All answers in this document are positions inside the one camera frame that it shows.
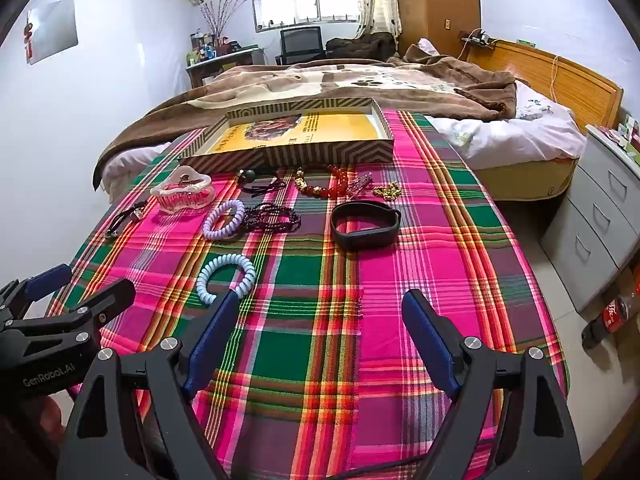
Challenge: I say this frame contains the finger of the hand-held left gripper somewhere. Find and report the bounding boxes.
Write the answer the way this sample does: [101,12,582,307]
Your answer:
[0,264,74,318]
[0,278,137,357]

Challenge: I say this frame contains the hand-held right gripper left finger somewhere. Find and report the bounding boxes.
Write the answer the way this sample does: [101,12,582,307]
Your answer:
[57,289,242,480]

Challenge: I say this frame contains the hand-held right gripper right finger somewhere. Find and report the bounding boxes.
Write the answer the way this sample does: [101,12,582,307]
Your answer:
[402,287,584,480]

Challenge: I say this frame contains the light blue spiral hair tie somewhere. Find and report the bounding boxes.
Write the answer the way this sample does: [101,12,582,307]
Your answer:
[196,253,257,306]

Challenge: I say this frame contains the black hair tie metal charm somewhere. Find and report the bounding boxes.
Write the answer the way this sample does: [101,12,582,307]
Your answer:
[102,201,149,241]

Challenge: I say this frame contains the purple spiral hair tie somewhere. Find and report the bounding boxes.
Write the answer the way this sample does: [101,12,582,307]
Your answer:
[202,199,247,241]

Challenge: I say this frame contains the black wristband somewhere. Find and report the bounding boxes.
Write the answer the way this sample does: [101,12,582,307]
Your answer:
[330,200,402,251]

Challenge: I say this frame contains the clear hair claw clip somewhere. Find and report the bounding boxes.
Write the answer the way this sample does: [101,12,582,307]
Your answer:
[151,165,216,214]

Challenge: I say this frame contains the dark purple bead bracelet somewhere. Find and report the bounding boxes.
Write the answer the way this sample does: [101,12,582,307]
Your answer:
[243,202,302,234]

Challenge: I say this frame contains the black hair tie green bead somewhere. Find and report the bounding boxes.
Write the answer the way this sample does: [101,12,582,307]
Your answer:
[236,169,288,196]

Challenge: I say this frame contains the zigzag patterned box tray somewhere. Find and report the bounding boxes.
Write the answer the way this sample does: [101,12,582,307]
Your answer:
[177,97,396,173]

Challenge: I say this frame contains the plaid tablecloth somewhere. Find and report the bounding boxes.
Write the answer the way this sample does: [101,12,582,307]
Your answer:
[47,110,571,480]

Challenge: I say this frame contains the white mattress sheet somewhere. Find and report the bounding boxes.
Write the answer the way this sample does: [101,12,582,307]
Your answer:
[102,142,172,202]

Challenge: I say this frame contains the cola bottle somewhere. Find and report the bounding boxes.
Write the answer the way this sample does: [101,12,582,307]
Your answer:
[581,280,640,350]

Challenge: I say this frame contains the yellow bed mattress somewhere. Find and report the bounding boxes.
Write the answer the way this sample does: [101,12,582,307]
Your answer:
[480,154,581,202]

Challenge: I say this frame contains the grey drawer cabinet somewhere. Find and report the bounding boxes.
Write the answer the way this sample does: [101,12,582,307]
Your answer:
[540,125,640,313]

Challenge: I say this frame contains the white floral quilt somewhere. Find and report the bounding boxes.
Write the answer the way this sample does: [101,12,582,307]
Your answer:
[425,80,586,171]

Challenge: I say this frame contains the dark wooden desk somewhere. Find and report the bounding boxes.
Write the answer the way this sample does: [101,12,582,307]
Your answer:
[186,47,266,88]

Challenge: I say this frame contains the cluster of bottles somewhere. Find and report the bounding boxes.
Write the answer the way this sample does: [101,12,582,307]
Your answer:
[187,30,251,61]

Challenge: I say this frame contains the brown printed blanket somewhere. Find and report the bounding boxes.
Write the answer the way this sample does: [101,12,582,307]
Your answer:
[92,45,518,191]

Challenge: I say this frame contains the row of small packets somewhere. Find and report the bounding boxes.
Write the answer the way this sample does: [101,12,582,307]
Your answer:
[595,114,640,162]

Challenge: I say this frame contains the wooden headboard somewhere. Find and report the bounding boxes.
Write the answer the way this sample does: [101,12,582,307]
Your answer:
[470,40,625,131]

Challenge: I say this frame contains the dried flower branches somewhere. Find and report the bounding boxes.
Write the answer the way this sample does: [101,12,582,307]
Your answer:
[200,0,248,43]

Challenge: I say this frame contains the power strip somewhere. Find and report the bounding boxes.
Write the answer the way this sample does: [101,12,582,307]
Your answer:
[460,30,496,48]

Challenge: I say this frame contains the black office chair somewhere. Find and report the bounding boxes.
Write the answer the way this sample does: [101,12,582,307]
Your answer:
[276,26,326,66]

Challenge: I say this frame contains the window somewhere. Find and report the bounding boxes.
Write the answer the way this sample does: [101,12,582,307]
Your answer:
[251,0,361,31]

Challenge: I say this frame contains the gold chain bracelet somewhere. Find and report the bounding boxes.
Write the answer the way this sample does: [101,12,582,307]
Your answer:
[372,181,402,202]

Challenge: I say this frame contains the red and gold bead bracelet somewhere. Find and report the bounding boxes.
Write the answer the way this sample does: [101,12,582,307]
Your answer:
[294,163,351,202]

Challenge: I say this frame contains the white wall poster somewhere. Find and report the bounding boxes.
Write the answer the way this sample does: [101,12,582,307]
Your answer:
[22,0,78,66]

